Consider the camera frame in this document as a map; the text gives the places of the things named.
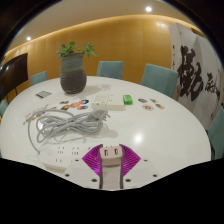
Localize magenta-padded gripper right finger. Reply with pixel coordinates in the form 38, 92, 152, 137
118, 143, 162, 191

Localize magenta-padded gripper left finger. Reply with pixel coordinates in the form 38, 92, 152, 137
62, 143, 104, 190

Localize small white charger block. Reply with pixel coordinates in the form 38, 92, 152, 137
99, 145, 124, 191

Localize white power strip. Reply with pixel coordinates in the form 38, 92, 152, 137
39, 143, 101, 173

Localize white flat box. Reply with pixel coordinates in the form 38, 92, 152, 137
90, 93, 126, 111

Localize small green box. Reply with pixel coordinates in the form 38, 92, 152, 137
122, 94, 134, 106

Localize colourful sticker sheet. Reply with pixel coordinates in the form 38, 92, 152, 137
23, 105, 58, 125

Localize grey ribbed pot with plant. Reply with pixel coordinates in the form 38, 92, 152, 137
55, 41, 98, 95

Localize group of teal chairs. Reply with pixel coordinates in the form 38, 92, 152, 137
0, 60, 224, 161

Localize white calligraphy folding screen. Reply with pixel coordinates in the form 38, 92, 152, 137
168, 22, 224, 129

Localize group of ceiling lights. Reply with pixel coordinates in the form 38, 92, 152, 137
25, 5, 153, 42

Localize black wall screen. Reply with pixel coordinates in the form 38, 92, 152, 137
0, 52, 29, 101

